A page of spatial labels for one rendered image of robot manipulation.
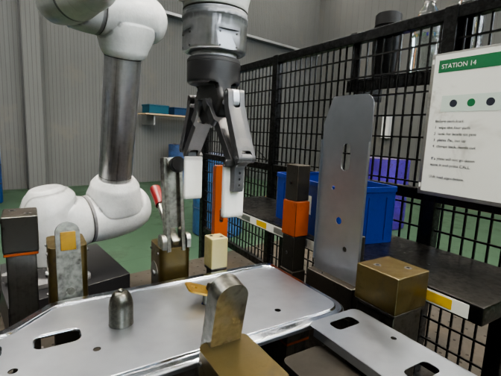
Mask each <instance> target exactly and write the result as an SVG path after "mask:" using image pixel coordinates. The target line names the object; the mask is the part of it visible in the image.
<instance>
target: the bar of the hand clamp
mask: <svg viewBox="0 0 501 376"><path fill-rule="evenodd" d="M183 170H184V159H183V158H182V157H179V156H176V157H161V158H160V175H161V193H162V211H163V233H164V234H165V235H166V238H167V252H168V253H169V252H171V228H177V235H178V237H180V242H179V244H178V245H180V246H181V250H182V251H184V250H186V234H185V216H184V198H183Z"/></svg>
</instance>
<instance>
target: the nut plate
mask: <svg viewBox="0 0 501 376"><path fill-rule="evenodd" d="M210 284H211V283H208V284H207V285H206V286H204V285H201V284H197V283H192V282H188V281H186V282H185V285H186V288H187V289H188V291H189V292H191V293H194V294H199V295H205V296H207V293H208V289H209V285H210Z"/></svg>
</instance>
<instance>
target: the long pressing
mask: <svg viewBox="0 0 501 376"><path fill-rule="evenodd" d="M228 273H230V274H234V275H235V276H236V277H237V278H238V279H239V280H240V281H241V282H242V283H243V285H244V286H245V287H246V288H247V290H248V300H247V305H246V310H245V317H244V321H243V326H242V333H244V334H247V335H248V336H249V337H250V338H251V339H252V340H253V341H254V342H255V343H256V344H257V345H259V346H262V345H266V344H268V343H271V342H275V341H277V340H280V339H284V338H286V337H289V336H293V335H295V334H298V333H302V332H304V331H307V330H311V329H313V328H312V327H311V325H310V324H311V322H313V321H315V320H318V319H322V318H324V317H328V316H331V315H334V314H336V313H340V312H343V311H344V308H343V307H342V305H341V304H340V303H339V302H337V301H336V300H335V299H333V298H331V297H329V296H328V295H326V294H324V293H322V292H321V291H319V290H317V289H316V288H314V287H312V286H310V285H309V284H307V283H305V282H303V281H301V280H299V279H298V278H296V277H294V276H293V275H290V274H289V273H288V272H285V271H283V270H282V269H280V268H278V267H276V266H275V265H273V264H271V263H258V264H253V265H249V266H242V267H238V268H233V269H226V270H221V271H217V272H210V273H206V274H201V275H194V276H189V277H185V278H178V279H174V280H169V281H162V282H157V283H150V284H146V285H141V286H134V287H130V288H125V289H126V290H127V291H129V292H130V294H131V296H132V299H133V324H132V325H131V326H130V327H128V328H125V329H121V330H115V329H112V328H110V327H109V325H108V324H109V313H108V305H109V300H110V296H111V295H112V294H113V293H114V292H115V290H113V291H109V292H102V293H98V294H93V295H86V296H81V297H77V298H70V299H66V300H62V301H56V302H54V303H51V304H48V305H46V306H44V307H43V308H41V309H40V310H38V311H36V312H35V313H32V314H31V315H29V316H28V317H26V318H24V319H23V320H21V321H19V322H17V323H16V324H14V325H12V326H10V327H8V328H6V329H4V330H1V331H0V376H172V375H176V374H179V373H181V372H185V371H188V370H190V369H194V368H197V367H198V360H199V348H200V346H201V337H202V332H203V326H204V315H205V309H206V305H202V303H203V296H202V295H199V294H194V293H191V292H189V291H188V289H187V288H186V285H185V282H186V281H188V282H192V283H197V284H201V285H204V286H206V285H207V284H208V283H212V282H213V281H214V280H215V279H216V278H217V277H218V276H220V275H223V274H228ZM275 310H281V311H280V312H277V311H275ZM72 331H76V332H78V333H79V335H80V339H78V340H76V341H74V342H68V343H65V344H62V345H56V346H53V347H50V348H44V349H35V348H34V343H35V342H36V341H37V340H38V339H42V338H46V337H50V336H55V335H59V334H62V333H68V332H72ZM95 348H101V350H100V351H93V349H95ZM13 369H18V371H17V372H16V373H14V374H11V375H9V374H8V372H9V371H10V370H13Z"/></svg>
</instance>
